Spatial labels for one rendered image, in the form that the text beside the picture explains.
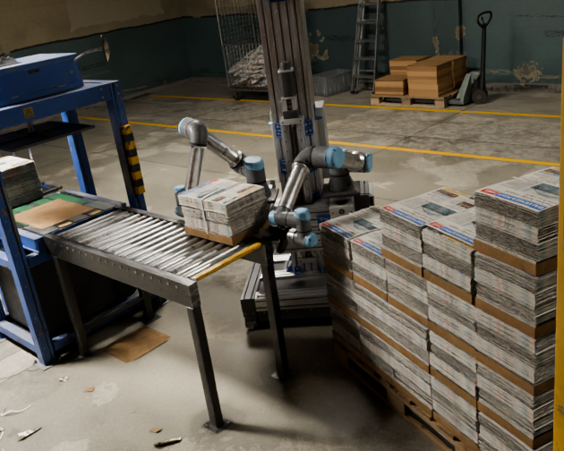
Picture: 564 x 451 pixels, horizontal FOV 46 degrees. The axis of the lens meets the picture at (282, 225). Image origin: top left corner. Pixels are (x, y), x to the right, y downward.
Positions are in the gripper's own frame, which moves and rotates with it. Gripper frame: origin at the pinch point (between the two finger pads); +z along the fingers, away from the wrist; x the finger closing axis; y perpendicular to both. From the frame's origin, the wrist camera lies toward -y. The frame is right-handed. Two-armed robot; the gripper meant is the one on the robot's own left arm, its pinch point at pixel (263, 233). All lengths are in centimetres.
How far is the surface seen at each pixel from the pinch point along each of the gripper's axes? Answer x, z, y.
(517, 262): 32, -153, 30
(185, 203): 22.3, 31.6, 19.9
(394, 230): 7, -88, 20
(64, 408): 99, 73, -79
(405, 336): 9, -92, -30
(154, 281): 63, 14, -3
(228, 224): 22.5, -0.3, 13.7
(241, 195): 9.7, 1.5, 24.1
